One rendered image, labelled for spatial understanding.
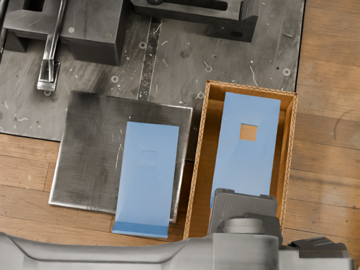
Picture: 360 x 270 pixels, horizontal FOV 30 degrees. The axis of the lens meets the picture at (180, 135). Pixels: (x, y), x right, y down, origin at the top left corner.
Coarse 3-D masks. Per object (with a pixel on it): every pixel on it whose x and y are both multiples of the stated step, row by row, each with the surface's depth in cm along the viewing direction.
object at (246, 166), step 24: (240, 96) 85; (240, 120) 84; (264, 120) 84; (240, 144) 83; (264, 144) 84; (216, 168) 83; (240, 168) 83; (264, 168) 83; (240, 192) 82; (264, 192) 82
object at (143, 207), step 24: (144, 144) 90; (168, 144) 90; (144, 168) 89; (168, 168) 89; (120, 192) 88; (144, 192) 88; (168, 192) 88; (120, 216) 87; (144, 216) 87; (168, 216) 88
